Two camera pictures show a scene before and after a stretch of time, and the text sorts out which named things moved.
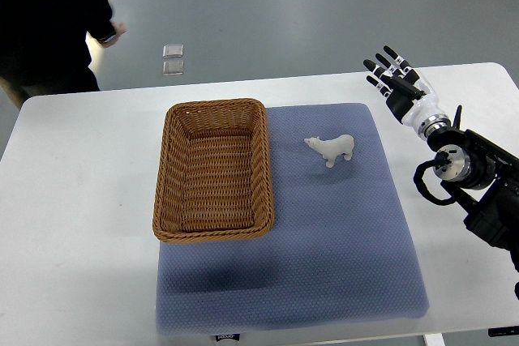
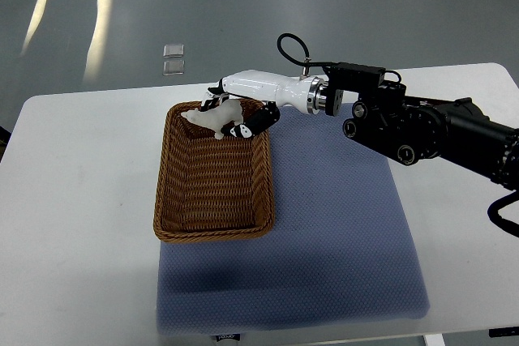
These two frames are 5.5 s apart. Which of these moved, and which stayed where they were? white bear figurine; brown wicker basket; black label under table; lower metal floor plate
Moved: white bear figurine
Stayed: black label under table; brown wicker basket; lower metal floor plate
